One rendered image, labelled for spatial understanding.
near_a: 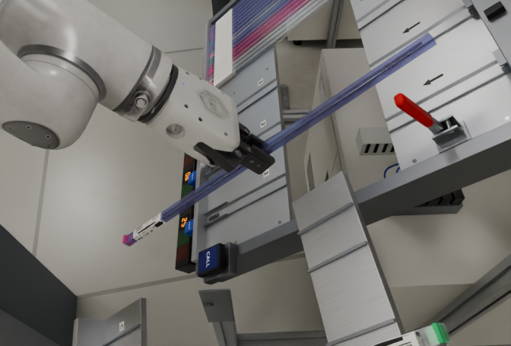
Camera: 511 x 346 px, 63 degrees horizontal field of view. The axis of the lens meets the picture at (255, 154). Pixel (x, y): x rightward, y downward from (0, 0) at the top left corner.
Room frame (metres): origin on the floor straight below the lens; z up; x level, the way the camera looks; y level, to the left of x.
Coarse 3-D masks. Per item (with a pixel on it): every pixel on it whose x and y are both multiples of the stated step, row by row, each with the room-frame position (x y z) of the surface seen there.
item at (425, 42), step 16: (416, 48) 0.37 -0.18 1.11; (384, 64) 0.37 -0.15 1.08; (400, 64) 0.36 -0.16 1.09; (368, 80) 0.36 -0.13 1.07; (336, 96) 0.36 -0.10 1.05; (352, 96) 0.35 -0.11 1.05; (320, 112) 0.34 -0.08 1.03; (288, 128) 0.34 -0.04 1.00; (304, 128) 0.34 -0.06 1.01; (272, 144) 0.33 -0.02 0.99; (224, 176) 0.31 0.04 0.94; (192, 192) 0.31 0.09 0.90; (208, 192) 0.30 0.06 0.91; (176, 208) 0.29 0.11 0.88; (128, 240) 0.27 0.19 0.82
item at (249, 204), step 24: (240, 72) 0.68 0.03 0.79; (264, 72) 0.63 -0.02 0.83; (240, 96) 0.61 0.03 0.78; (264, 96) 0.57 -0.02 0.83; (240, 120) 0.55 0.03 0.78; (264, 120) 0.51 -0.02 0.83; (216, 168) 0.46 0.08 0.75; (216, 192) 0.41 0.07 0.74; (240, 192) 0.38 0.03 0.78; (264, 192) 0.36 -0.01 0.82; (288, 192) 0.34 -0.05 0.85; (216, 216) 0.36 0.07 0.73; (240, 216) 0.34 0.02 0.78; (264, 216) 0.32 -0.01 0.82; (288, 216) 0.30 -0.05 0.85; (216, 240) 0.31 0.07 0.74; (240, 240) 0.29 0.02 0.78
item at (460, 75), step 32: (352, 0) 0.66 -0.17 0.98; (384, 0) 0.61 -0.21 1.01; (416, 0) 0.56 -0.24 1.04; (448, 0) 0.52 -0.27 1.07; (384, 32) 0.54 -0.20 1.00; (416, 32) 0.50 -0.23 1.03; (448, 32) 0.47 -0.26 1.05; (480, 32) 0.44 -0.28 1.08; (416, 64) 0.44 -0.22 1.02; (448, 64) 0.42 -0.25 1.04; (480, 64) 0.39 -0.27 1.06; (384, 96) 0.42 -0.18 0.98; (416, 96) 0.39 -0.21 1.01; (448, 96) 0.37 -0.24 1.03; (480, 96) 0.35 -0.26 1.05; (416, 128) 0.35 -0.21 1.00; (480, 128) 0.31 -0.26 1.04; (416, 160) 0.30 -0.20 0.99
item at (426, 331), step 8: (424, 328) 0.08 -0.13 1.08; (432, 328) 0.08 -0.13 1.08; (440, 328) 0.08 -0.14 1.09; (416, 336) 0.08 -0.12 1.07; (424, 336) 0.08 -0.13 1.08; (432, 336) 0.08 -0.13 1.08; (448, 336) 0.08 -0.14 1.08; (424, 344) 0.07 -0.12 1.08; (432, 344) 0.07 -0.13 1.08; (440, 344) 0.07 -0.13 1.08
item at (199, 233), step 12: (204, 48) 0.83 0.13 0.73; (204, 60) 0.79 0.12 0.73; (204, 72) 0.74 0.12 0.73; (204, 168) 0.47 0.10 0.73; (204, 180) 0.44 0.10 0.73; (204, 204) 0.39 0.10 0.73; (204, 216) 0.37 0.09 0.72; (204, 228) 0.34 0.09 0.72; (192, 240) 0.32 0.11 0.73; (204, 240) 0.32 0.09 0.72; (192, 252) 0.29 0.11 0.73
